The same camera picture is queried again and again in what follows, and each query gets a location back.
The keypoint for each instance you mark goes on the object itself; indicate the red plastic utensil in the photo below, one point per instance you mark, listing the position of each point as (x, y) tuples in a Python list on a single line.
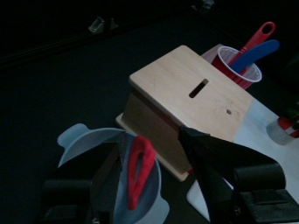
[(256, 36)]

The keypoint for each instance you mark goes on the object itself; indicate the blue plastic utensil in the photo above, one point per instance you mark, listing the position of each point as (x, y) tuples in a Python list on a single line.
[(256, 52)]

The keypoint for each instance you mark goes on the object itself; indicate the wooden box with slot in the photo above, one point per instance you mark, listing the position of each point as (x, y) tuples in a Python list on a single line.
[(187, 75)]

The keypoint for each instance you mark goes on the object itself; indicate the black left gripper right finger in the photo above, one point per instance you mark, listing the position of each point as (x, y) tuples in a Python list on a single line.
[(217, 163)]

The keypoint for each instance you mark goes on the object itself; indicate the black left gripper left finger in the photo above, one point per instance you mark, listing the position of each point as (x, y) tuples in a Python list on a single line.
[(107, 186)]

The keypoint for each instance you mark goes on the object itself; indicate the red plastic cup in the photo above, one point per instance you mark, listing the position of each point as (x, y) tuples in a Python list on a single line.
[(224, 68)]

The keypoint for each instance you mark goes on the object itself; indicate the pale blue plastic bowl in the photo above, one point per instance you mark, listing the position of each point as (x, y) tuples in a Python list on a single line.
[(83, 144)]

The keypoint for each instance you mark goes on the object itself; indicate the red dough disc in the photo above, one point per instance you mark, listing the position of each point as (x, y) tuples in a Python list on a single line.
[(286, 124)]

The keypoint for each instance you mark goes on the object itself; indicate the round metal dough cutter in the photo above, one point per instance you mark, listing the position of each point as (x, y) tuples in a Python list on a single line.
[(276, 137)]

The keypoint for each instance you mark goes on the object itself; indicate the grey metal frame bracket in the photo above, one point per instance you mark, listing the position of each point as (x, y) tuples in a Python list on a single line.
[(97, 24)]

